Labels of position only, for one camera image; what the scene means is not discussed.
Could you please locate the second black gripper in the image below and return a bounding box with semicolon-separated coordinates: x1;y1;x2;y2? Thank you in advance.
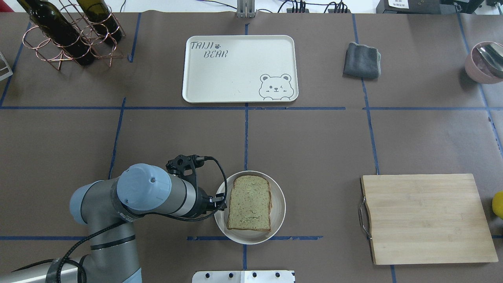
191;187;228;219

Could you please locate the bread slice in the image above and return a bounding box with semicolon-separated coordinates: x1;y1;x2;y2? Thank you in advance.
226;175;272;232

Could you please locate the white round plate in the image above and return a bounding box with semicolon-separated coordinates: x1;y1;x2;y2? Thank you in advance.
215;171;286;245

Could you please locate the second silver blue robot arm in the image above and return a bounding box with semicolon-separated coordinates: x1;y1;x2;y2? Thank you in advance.
1;164;226;283

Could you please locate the cream bear tray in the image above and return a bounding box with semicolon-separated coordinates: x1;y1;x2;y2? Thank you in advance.
182;35;299;104

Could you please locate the grey folded cloth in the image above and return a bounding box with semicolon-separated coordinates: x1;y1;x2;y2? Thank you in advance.
343;42;381;79

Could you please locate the wooden cutting board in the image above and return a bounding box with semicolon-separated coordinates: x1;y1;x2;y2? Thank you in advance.
360;174;498;265

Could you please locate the dark wine bottle right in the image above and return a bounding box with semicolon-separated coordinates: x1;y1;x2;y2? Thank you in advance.
77;0;123;46

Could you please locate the dark wine bottle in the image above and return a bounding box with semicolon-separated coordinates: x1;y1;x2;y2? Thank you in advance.
18;0;95;66
77;0;123;46

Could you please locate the dark wine bottle left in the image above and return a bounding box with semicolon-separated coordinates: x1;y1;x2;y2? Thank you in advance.
18;0;95;66

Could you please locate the yellow lemon near board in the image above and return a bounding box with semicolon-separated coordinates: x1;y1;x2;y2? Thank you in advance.
492;191;503;219

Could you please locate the black computer box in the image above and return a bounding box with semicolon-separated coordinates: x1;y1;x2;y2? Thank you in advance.
376;0;483;15

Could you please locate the pink bowl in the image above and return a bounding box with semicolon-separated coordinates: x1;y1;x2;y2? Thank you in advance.
464;41;502;85

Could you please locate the metal scoop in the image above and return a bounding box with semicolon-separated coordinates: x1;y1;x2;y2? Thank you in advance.
476;42;503;79

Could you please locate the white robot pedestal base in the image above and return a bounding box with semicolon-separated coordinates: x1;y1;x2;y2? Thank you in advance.
192;270;296;283

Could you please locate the aluminium frame post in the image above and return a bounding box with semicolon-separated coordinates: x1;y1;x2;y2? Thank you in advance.
237;0;257;18

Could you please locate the copper wire bottle rack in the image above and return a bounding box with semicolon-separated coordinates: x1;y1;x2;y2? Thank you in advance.
18;0;125;70

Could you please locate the white wire cup rack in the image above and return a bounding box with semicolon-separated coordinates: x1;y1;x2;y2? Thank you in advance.
0;52;14;81

